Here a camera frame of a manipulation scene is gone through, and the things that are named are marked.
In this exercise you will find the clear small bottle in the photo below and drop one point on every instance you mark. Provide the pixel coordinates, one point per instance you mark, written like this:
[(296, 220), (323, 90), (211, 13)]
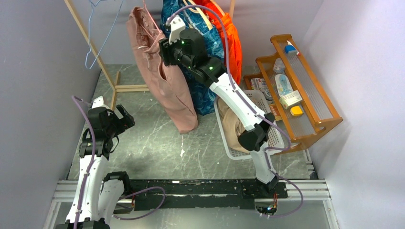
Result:
[(279, 66)]

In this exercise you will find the blue white eraser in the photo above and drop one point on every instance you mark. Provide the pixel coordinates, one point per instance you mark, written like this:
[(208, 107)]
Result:
[(291, 49)]

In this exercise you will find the blue wire hanger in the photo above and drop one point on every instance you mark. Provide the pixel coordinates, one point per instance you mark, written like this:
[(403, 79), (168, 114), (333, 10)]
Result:
[(102, 20)]

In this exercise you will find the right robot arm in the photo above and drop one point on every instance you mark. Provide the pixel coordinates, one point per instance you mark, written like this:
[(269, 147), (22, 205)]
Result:
[(189, 51)]

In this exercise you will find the beige shorts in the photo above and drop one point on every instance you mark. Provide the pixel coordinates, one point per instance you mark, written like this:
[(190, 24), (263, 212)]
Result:
[(232, 126)]

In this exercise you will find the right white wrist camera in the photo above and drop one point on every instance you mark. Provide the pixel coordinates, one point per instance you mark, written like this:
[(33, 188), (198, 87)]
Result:
[(176, 25)]

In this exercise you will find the white box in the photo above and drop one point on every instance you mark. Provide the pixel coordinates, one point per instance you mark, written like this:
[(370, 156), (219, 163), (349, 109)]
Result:
[(290, 99)]

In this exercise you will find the pink shorts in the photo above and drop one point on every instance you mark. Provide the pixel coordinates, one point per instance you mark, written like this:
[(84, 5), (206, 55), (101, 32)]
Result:
[(166, 83)]

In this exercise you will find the yellow block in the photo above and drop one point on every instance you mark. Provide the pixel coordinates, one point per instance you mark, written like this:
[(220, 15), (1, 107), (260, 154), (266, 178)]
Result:
[(296, 110)]

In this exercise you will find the blue patterned shorts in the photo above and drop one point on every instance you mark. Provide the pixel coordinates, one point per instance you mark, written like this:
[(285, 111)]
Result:
[(202, 97)]

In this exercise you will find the orange shorts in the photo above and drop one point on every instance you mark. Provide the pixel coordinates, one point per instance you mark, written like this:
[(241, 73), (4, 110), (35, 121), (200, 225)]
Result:
[(227, 32)]

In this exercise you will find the wooden hanger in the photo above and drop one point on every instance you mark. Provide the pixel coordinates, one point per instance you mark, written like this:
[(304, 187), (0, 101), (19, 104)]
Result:
[(217, 8), (199, 12)]

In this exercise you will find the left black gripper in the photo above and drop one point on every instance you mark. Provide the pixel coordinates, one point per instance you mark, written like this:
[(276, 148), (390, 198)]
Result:
[(123, 123)]

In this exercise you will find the small card pack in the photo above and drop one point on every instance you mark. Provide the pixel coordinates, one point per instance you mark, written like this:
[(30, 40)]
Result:
[(259, 84)]

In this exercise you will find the orange snack pack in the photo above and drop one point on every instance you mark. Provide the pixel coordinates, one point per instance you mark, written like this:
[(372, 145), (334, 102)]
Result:
[(275, 112)]

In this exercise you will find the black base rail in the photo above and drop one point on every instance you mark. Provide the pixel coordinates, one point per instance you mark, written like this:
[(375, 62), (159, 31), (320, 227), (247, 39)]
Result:
[(219, 193)]

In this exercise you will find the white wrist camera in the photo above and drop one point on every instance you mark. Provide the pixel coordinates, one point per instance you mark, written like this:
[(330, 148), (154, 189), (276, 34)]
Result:
[(99, 102), (176, 25)]

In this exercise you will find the wooden tiered shelf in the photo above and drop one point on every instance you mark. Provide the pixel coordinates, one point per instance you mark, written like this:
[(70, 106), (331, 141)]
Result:
[(303, 108)]

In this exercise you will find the pink hanger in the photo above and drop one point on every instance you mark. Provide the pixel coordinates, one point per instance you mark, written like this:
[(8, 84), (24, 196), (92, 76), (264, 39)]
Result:
[(150, 17)]

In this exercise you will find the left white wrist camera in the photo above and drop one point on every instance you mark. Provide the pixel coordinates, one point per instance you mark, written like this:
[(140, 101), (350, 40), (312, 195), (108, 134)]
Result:
[(99, 102)]

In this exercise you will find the blue white tube pack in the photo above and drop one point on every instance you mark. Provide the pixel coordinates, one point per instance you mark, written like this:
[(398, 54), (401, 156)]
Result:
[(283, 85)]

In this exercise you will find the round tin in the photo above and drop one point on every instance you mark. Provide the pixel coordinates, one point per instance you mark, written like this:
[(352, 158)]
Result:
[(268, 96)]

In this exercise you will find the white plastic basket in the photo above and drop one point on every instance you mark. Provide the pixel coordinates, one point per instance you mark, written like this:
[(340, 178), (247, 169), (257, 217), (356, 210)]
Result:
[(275, 138)]

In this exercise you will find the wooden clothes rack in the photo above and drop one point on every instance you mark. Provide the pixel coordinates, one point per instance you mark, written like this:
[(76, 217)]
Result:
[(117, 51)]

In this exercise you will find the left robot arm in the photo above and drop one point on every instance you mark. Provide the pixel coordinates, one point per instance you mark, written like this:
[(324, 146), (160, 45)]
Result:
[(97, 193)]

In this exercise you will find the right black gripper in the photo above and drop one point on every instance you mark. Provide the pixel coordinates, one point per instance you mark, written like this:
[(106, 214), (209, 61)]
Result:
[(166, 49)]

